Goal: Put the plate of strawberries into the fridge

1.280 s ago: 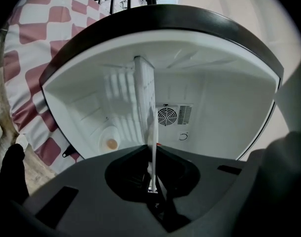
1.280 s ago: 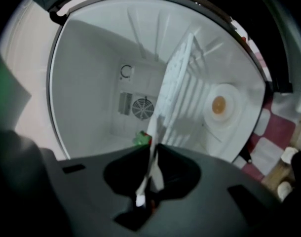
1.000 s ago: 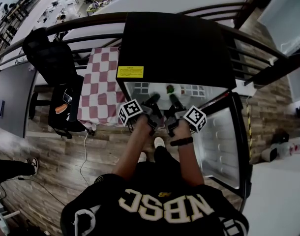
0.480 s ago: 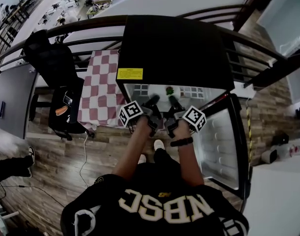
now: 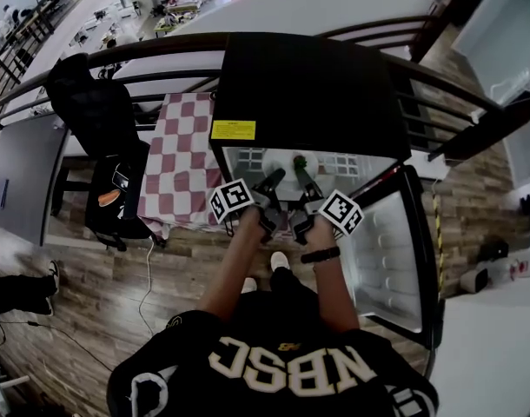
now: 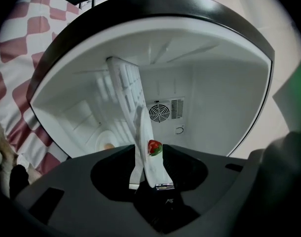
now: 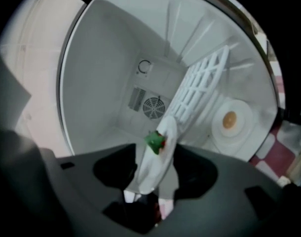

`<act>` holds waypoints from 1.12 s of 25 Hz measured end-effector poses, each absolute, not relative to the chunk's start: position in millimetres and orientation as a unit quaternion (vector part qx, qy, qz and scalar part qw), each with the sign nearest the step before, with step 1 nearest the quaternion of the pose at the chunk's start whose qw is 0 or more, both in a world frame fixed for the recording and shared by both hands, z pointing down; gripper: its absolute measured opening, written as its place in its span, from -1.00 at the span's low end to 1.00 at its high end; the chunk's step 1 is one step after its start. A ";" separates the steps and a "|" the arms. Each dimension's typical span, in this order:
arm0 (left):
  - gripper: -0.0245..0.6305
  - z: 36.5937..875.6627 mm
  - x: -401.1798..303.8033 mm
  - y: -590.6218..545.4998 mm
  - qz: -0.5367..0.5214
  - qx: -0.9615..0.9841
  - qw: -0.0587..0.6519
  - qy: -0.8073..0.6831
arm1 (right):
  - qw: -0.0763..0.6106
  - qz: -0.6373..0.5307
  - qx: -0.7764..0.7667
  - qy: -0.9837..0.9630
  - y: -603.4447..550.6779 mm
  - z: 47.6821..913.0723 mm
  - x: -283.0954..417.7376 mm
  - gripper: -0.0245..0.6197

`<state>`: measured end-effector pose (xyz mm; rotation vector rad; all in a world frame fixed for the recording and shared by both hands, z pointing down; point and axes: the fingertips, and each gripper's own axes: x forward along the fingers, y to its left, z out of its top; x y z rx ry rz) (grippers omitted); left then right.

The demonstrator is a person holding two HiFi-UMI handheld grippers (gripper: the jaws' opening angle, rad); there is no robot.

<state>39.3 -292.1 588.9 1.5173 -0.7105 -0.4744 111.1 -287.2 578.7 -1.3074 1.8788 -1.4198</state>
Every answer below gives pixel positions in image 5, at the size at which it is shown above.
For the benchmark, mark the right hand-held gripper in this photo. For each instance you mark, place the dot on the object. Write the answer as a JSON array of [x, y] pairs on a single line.
[[342, 213]]

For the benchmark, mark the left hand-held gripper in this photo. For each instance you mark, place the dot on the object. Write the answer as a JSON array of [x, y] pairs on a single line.
[[231, 198]]

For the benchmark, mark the white round plate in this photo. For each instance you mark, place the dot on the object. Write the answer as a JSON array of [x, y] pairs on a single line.
[[276, 161]]

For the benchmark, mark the red strawberry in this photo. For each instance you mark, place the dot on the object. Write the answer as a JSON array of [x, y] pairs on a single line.
[[300, 162]]

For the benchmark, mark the black mini fridge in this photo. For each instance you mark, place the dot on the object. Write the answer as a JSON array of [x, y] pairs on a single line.
[[308, 94]]

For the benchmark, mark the person's left forearm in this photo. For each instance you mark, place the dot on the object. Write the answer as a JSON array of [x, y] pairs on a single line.
[[228, 272]]

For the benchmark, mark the person's right forearm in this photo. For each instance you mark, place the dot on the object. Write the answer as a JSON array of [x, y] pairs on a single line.
[[334, 293]]

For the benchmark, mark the person's left hand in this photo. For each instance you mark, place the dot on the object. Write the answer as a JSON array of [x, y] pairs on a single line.
[[247, 223]]

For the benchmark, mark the person's right hand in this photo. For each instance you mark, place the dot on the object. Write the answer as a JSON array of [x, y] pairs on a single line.
[[323, 237]]

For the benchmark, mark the black wristband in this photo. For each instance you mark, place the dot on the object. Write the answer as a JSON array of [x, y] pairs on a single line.
[[320, 254]]

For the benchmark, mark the person's white right shoe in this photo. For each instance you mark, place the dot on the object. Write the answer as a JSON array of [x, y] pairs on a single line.
[[279, 260]]

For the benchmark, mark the person's white shoe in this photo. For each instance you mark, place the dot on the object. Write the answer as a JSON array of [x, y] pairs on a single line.
[[248, 285], [279, 260]]

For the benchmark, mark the red white checkered tablecloth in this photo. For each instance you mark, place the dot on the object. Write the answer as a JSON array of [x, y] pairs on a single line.
[[178, 146]]

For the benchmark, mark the person's white left shoe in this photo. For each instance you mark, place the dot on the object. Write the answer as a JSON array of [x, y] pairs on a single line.
[[248, 285]]

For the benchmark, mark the white power strip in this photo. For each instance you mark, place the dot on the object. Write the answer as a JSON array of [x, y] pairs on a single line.
[[430, 167]]

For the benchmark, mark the yellow black floor tape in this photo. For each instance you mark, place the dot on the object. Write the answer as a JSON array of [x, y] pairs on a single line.
[[439, 233]]

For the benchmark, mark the black phone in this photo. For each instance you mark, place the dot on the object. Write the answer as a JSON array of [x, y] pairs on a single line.
[[121, 179]]

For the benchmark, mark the small white item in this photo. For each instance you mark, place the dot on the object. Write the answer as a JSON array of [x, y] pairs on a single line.
[[122, 212]]

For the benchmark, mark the orange flat item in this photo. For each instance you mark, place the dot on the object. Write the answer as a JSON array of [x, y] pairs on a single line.
[[109, 197]]

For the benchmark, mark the black metal railing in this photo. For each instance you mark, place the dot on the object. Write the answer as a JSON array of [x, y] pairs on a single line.
[[160, 48]]

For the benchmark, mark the black lettered jersey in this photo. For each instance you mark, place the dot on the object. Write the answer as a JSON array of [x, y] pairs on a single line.
[[269, 372]]

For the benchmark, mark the black mesh office chair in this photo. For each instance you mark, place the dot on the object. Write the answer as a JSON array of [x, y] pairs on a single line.
[[95, 102]]

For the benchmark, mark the black bag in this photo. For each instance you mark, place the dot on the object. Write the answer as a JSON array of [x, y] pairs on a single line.
[[493, 251]]

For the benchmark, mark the white plastic bag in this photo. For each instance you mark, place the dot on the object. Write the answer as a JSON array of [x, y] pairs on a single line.
[[508, 272]]

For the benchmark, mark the grey desk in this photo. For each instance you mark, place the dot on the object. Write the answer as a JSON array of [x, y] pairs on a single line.
[[26, 167]]

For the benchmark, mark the white table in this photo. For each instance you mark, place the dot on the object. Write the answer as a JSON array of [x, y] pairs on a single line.
[[495, 346]]

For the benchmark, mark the dark pen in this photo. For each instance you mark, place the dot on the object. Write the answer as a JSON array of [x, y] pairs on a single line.
[[4, 193]]

